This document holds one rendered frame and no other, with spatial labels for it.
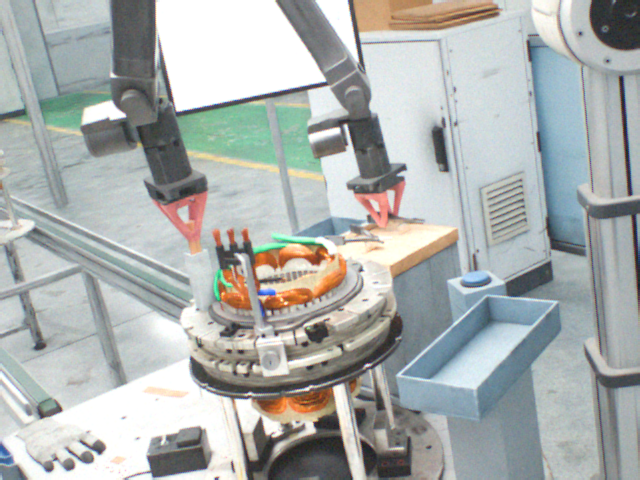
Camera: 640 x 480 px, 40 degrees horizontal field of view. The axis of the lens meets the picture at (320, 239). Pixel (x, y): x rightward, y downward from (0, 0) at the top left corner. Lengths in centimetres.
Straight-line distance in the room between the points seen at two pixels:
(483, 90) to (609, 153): 238
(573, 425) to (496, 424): 184
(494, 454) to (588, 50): 52
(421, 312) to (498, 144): 221
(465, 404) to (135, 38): 60
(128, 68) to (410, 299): 63
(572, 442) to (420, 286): 147
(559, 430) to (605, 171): 179
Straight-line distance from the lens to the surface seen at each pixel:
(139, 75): 116
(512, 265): 383
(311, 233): 172
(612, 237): 127
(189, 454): 153
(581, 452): 284
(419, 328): 152
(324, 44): 149
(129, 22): 112
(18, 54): 383
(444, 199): 363
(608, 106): 123
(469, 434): 117
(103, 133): 125
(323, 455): 149
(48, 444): 174
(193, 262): 129
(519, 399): 117
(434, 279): 153
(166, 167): 124
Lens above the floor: 156
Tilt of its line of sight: 18 degrees down
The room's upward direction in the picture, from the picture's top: 11 degrees counter-clockwise
